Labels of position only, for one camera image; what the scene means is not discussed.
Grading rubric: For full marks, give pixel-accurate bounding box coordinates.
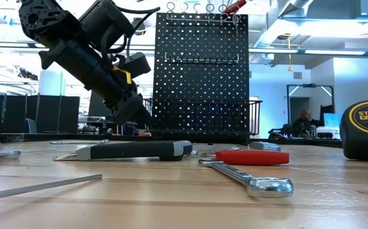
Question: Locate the black grey utility knife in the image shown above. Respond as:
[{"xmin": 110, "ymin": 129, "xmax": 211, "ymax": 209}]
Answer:
[{"xmin": 53, "ymin": 139, "xmax": 194, "ymax": 162}]

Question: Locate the black perforated pegboard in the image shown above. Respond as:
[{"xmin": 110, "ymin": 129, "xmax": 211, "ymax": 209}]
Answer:
[{"xmin": 153, "ymin": 12, "xmax": 250, "ymax": 142}]

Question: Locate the silver metal utility knife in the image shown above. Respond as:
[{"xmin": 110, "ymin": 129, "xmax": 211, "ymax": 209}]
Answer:
[{"xmin": 249, "ymin": 141, "xmax": 282, "ymax": 152}]

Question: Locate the black computer monitor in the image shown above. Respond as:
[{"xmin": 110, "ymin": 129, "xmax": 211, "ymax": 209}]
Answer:
[{"xmin": 88, "ymin": 90, "xmax": 114, "ymax": 118}]

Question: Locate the thin silver metal strip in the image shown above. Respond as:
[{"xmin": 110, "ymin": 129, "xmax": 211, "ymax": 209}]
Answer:
[{"xmin": 50, "ymin": 139, "xmax": 110, "ymax": 145}]

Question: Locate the black partition panel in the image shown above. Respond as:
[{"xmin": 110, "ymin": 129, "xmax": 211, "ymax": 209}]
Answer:
[{"xmin": 0, "ymin": 94, "xmax": 81, "ymax": 134}]

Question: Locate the white round column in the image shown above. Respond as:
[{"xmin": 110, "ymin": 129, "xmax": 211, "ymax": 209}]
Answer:
[{"xmin": 38, "ymin": 68, "xmax": 67, "ymax": 96}]

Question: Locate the person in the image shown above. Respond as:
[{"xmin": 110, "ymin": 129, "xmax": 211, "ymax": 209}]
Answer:
[{"xmin": 291, "ymin": 108, "xmax": 320, "ymax": 139}]

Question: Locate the white box device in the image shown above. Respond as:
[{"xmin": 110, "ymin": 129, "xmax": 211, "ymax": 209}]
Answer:
[{"xmin": 315, "ymin": 125, "xmax": 341, "ymax": 140}]

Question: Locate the light blue screen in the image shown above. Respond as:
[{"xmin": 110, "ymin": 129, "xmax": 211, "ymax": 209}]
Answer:
[{"xmin": 322, "ymin": 112, "xmax": 342, "ymax": 128}]

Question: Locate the yellow black tape measure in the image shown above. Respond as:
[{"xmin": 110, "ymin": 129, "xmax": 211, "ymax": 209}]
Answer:
[{"xmin": 339, "ymin": 98, "xmax": 368, "ymax": 161}]

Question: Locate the yellow cable tag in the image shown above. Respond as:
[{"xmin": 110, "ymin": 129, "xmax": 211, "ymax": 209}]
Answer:
[{"xmin": 112, "ymin": 66, "xmax": 133, "ymax": 85}]

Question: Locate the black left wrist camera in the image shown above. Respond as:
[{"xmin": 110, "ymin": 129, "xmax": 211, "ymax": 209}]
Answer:
[{"xmin": 125, "ymin": 52, "xmax": 152, "ymax": 80}]

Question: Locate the slotted wrench holder rail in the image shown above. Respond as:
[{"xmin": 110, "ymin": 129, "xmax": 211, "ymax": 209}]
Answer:
[{"xmin": 164, "ymin": 52, "xmax": 240, "ymax": 65}]

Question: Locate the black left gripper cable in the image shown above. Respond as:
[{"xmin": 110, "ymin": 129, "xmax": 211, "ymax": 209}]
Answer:
[{"xmin": 100, "ymin": 4, "xmax": 161, "ymax": 55}]

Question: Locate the yellow hanging cable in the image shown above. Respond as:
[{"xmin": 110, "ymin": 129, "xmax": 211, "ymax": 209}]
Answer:
[{"xmin": 282, "ymin": 32, "xmax": 294, "ymax": 72}]

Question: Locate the silver ceiling duct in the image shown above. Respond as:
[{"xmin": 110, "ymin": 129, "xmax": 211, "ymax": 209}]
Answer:
[{"xmin": 249, "ymin": 0, "xmax": 368, "ymax": 36}]

